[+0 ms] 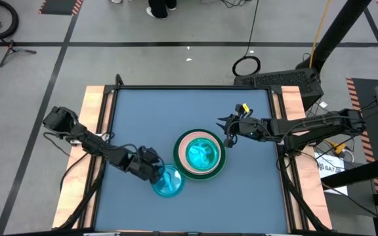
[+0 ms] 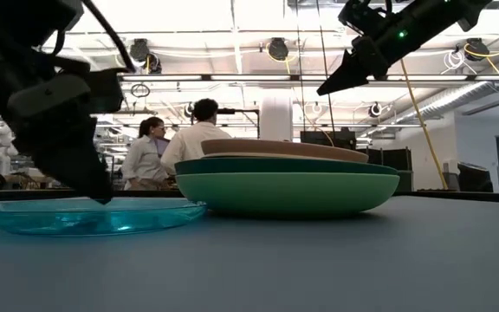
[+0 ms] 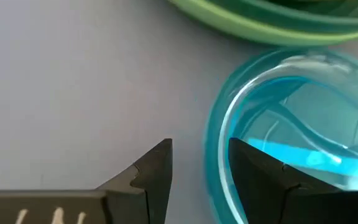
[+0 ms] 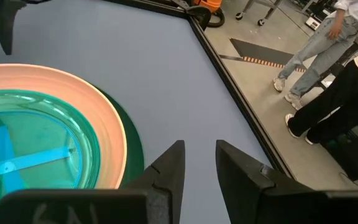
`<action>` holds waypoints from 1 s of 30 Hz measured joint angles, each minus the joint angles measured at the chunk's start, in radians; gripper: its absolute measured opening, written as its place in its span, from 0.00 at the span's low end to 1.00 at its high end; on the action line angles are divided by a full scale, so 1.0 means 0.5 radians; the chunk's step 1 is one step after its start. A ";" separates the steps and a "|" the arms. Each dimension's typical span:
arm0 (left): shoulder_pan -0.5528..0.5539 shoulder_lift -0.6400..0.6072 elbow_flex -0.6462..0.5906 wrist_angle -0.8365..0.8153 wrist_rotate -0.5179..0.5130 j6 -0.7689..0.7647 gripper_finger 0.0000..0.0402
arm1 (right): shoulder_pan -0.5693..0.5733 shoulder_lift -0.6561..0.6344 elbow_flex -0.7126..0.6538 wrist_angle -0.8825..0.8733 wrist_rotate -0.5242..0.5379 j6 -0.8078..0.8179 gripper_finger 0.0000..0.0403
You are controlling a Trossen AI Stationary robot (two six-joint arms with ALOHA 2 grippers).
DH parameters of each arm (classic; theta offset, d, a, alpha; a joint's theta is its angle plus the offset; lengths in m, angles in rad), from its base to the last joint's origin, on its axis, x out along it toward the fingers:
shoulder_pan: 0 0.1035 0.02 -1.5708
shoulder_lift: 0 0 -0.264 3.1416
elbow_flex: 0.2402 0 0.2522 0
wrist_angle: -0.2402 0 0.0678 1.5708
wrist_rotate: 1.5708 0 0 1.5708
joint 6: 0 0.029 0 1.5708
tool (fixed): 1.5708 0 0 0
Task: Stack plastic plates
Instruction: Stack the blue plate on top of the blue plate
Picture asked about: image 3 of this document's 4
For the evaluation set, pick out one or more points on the blue transparent plastic plate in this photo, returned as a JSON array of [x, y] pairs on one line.
[[306, 118]]

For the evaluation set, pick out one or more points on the large light green plate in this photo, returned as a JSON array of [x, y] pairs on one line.
[[259, 31]]

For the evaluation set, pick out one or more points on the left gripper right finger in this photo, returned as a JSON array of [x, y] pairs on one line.
[[291, 208]]

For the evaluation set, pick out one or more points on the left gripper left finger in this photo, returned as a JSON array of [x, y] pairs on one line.
[[129, 205]]

